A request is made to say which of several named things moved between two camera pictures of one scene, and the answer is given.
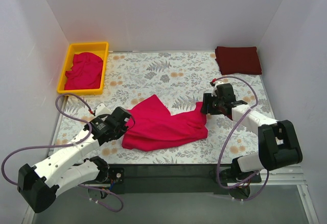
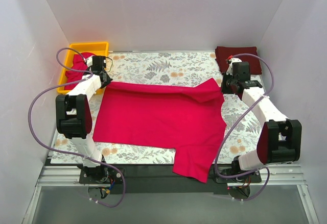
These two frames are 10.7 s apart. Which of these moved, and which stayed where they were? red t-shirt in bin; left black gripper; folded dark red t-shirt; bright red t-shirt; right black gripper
Moved: left black gripper; bright red t-shirt; right black gripper
Stayed: red t-shirt in bin; folded dark red t-shirt
